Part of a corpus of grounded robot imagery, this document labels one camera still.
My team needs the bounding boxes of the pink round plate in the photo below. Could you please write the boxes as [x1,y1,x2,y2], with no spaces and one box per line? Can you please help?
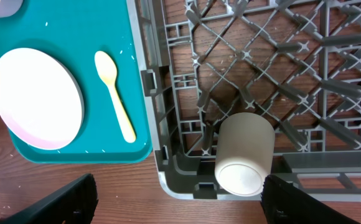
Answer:
[0,48,84,150]

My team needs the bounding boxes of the teal serving tray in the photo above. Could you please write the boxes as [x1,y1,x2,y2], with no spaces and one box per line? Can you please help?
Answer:
[0,1,152,164]

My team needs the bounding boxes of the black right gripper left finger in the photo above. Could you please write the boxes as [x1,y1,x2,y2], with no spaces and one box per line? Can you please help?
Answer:
[0,174,98,224]

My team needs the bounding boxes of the grey dishwasher rack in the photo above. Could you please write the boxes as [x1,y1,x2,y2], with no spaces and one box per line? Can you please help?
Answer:
[127,0,361,202]

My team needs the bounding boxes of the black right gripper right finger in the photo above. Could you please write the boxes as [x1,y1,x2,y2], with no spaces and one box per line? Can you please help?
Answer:
[261,175,359,224]

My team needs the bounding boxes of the pale green cup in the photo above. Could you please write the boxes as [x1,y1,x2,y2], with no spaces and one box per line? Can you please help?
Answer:
[215,113,275,197]

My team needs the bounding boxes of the yellow plastic spoon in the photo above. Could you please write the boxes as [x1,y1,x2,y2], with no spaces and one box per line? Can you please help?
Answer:
[94,51,136,143]

